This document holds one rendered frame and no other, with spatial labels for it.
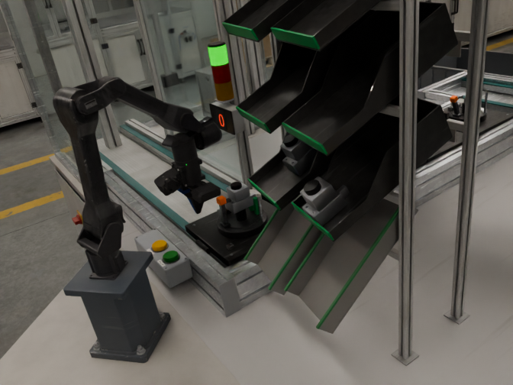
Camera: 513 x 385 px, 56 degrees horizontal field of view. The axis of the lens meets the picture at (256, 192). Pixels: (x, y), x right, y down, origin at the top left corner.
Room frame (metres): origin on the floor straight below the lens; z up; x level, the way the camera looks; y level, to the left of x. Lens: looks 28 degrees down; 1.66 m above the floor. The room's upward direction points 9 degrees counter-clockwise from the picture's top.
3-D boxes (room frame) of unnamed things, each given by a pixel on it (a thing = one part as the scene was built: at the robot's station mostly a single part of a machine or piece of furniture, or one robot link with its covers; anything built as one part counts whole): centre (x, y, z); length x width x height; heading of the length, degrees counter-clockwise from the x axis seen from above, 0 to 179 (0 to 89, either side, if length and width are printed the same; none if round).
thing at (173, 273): (1.10, 0.28, 0.93); 0.21 x 0.07 x 0.06; 31
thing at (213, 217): (1.13, 0.05, 0.96); 0.24 x 0.24 x 0.02; 31
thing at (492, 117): (1.64, -0.80, 1.01); 0.24 x 0.24 x 0.13; 31
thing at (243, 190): (1.14, 0.04, 1.06); 0.08 x 0.04 x 0.07; 121
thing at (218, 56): (1.36, 0.05, 1.38); 0.05 x 0.05 x 0.05
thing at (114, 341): (0.88, 0.35, 0.96); 0.15 x 0.15 x 0.20; 72
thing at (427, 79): (2.71, -1.40, 0.73); 0.62 x 0.42 x 0.23; 31
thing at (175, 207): (1.40, 0.18, 0.91); 0.84 x 0.28 x 0.10; 31
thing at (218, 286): (1.29, 0.32, 0.91); 0.89 x 0.06 x 0.11; 31
